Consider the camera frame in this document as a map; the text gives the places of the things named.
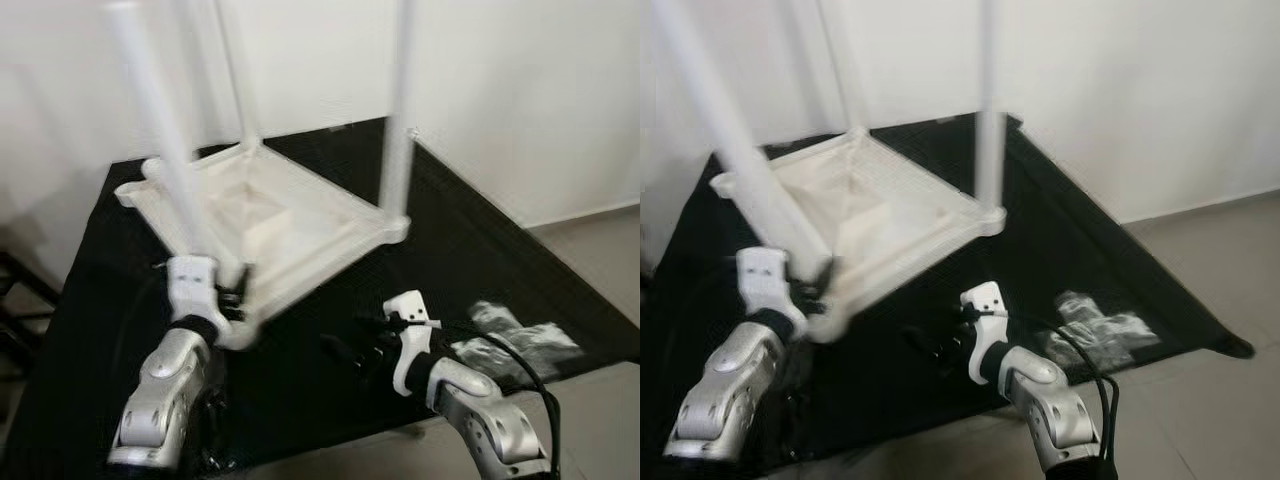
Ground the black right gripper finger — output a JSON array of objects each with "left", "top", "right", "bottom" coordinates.
[
  {"left": 905, "top": 325, "right": 952, "bottom": 357},
  {"left": 320, "top": 335, "right": 373, "bottom": 365}
]

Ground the clear plastic wrap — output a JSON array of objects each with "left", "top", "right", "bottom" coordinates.
[
  {"left": 450, "top": 300, "right": 583, "bottom": 367},
  {"left": 1055, "top": 290, "right": 1162, "bottom": 352}
]

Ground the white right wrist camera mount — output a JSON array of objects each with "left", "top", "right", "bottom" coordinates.
[
  {"left": 383, "top": 290, "right": 442, "bottom": 396},
  {"left": 960, "top": 282, "right": 1014, "bottom": 387}
]

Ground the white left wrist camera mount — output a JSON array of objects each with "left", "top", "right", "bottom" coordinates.
[
  {"left": 735, "top": 248, "right": 807, "bottom": 337},
  {"left": 165, "top": 255, "right": 224, "bottom": 327}
]

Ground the black tablecloth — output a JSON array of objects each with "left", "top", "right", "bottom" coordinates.
[
  {"left": 0, "top": 118, "right": 641, "bottom": 476},
  {"left": 640, "top": 112, "right": 1256, "bottom": 471}
]

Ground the black stool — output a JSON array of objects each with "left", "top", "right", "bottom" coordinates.
[{"left": 0, "top": 250, "right": 61, "bottom": 401}]

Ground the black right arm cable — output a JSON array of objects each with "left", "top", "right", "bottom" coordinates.
[
  {"left": 430, "top": 320, "right": 564, "bottom": 480},
  {"left": 1010, "top": 318, "right": 1122, "bottom": 473}
]

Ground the white plastic table top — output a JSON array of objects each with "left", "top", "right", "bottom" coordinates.
[
  {"left": 710, "top": 125, "right": 1009, "bottom": 346},
  {"left": 113, "top": 138, "right": 413, "bottom": 353}
]

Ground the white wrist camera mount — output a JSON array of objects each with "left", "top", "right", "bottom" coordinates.
[
  {"left": 960, "top": 282, "right": 1014, "bottom": 387},
  {"left": 165, "top": 255, "right": 224, "bottom": 327},
  {"left": 383, "top": 290, "right": 442, "bottom": 396},
  {"left": 735, "top": 248, "right": 807, "bottom": 337}
]

